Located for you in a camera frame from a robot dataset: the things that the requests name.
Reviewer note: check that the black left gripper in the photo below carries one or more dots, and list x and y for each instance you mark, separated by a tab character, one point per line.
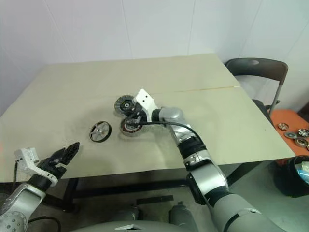
51	165

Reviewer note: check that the orange tray with wheels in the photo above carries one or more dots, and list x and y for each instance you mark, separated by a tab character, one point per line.
289	118

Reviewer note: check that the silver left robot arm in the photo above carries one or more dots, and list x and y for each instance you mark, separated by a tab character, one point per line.
21	198

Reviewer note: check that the small round motor part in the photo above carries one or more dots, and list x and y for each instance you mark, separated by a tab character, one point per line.
301	141

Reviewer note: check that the black flat floor plate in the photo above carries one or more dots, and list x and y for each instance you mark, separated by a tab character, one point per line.
154	200

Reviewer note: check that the small silver spoked rotor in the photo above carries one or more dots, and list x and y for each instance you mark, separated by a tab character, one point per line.
283	126
303	133

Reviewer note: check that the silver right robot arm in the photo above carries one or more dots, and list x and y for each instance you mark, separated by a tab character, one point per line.
212	178

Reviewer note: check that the black folding chair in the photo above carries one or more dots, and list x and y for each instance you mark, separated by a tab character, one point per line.
263	66

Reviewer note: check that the grey finned motor lid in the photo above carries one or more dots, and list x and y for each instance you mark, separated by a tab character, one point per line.
123	105

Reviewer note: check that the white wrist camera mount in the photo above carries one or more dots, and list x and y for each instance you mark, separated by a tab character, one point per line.
26	166
144	99

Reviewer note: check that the black table frame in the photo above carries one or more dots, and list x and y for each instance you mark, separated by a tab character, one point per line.
72	193

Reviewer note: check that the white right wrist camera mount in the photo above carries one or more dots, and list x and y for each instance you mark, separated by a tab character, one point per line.
144	99

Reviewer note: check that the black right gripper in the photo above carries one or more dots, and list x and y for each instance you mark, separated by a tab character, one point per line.
138	112

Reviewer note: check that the black waste bin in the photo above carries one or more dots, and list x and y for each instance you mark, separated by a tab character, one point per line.
288	178

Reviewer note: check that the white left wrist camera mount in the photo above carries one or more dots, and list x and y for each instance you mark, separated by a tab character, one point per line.
26	166

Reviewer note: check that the black spoked rotor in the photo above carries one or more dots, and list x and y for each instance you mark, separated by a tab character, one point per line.
100	131

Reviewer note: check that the dark grey rounded shape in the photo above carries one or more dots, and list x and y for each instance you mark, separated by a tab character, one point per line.
179	215

